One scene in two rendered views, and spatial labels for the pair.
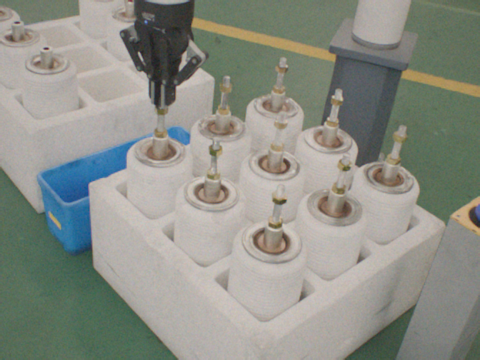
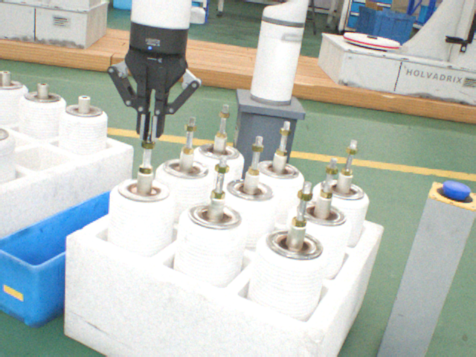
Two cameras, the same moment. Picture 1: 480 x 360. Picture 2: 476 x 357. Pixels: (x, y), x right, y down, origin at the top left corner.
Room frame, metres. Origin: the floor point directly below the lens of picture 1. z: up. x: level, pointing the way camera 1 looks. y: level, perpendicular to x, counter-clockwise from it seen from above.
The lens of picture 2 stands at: (0.06, 0.26, 0.58)
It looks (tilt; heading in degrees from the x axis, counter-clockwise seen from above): 22 degrees down; 338
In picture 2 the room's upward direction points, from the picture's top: 9 degrees clockwise
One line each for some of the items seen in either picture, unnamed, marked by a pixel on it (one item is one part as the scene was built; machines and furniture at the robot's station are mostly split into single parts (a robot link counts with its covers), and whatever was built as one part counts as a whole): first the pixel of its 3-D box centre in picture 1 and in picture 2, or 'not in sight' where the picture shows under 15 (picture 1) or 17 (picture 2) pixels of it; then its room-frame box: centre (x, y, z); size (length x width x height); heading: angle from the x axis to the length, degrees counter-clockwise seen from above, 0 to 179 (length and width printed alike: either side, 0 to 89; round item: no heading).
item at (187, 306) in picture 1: (261, 246); (235, 277); (0.76, -0.05, 0.09); 0.39 x 0.39 x 0.18; 46
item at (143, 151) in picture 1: (160, 152); (143, 190); (0.76, 0.12, 0.25); 0.08 x 0.08 x 0.01
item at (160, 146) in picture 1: (160, 144); (144, 182); (0.76, 0.12, 0.26); 0.02 x 0.02 x 0.03
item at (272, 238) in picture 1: (273, 234); (296, 236); (0.60, -0.05, 0.26); 0.02 x 0.02 x 0.03
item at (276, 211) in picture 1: (277, 211); (301, 209); (0.60, -0.05, 0.30); 0.01 x 0.01 x 0.08; 34
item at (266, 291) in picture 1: (263, 293); (281, 302); (0.60, -0.05, 0.16); 0.10 x 0.10 x 0.18
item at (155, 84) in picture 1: (157, 91); (144, 126); (0.77, 0.13, 0.35); 0.02 x 0.01 x 0.04; 153
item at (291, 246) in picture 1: (271, 242); (294, 245); (0.60, -0.05, 0.25); 0.08 x 0.08 x 0.01
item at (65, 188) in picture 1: (128, 188); (77, 252); (0.91, 0.20, 0.06); 0.30 x 0.11 x 0.12; 134
